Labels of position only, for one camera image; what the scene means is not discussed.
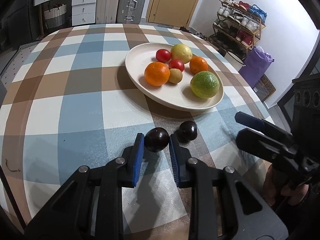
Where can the checkered tablecloth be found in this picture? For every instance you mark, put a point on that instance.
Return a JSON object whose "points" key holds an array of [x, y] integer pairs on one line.
{"points": [[72, 103]]}

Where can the purple bag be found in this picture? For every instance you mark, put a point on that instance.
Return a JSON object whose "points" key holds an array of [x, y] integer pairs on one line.
{"points": [[255, 65]]}

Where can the red tomato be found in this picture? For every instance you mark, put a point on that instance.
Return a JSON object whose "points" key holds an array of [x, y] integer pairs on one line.
{"points": [[163, 55], [177, 64]]}

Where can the woven laundry basket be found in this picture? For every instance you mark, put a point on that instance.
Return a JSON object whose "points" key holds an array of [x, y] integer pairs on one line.
{"points": [[55, 17]]}

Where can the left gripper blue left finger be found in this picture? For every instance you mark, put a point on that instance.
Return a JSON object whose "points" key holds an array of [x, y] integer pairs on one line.
{"points": [[89, 203]]}

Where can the brown longan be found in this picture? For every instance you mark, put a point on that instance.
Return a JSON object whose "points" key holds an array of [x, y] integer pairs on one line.
{"points": [[175, 77]]}

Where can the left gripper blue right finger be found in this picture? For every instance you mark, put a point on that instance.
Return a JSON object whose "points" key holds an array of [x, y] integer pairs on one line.
{"points": [[223, 204]]}

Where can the large orange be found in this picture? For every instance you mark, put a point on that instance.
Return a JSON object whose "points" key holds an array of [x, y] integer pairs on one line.
{"points": [[157, 74]]}

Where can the wooden shoe rack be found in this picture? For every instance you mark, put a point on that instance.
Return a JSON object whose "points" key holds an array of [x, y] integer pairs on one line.
{"points": [[237, 28]]}

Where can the dark plum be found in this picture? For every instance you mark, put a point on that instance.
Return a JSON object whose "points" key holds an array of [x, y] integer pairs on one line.
{"points": [[186, 132], [156, 139]]}

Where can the person's right hand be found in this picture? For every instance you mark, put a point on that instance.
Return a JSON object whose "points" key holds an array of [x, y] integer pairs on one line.
{"points": [[271, 189]]}

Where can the cream round plate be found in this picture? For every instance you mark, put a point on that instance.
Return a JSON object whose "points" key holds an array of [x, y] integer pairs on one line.
{"points": [[178, 96]]}

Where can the silver suitcase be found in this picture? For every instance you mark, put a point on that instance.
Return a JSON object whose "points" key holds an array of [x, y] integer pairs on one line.
{"points": [[130, 11]]}

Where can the wooden door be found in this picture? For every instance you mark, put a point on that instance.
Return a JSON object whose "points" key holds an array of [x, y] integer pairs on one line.
{"points": [[177, 13]]}

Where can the green passion fruit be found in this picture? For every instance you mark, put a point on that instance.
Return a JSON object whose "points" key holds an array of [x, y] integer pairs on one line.
{"points": [[205, 84]]}

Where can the small orange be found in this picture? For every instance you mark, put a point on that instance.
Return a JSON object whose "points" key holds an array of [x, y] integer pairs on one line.
{"points": [[198, 64]]}

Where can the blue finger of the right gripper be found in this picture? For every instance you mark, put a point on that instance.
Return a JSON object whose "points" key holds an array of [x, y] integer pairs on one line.
{"points": [[260, 145], [262, 126]]}

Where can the yellow passion fruit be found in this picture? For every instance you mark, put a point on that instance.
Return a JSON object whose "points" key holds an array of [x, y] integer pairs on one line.
{"points": [[181, 52]]}

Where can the beige suitcase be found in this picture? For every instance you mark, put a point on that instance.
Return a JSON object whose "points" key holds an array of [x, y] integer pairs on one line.
{"points": [[106, 11]]}

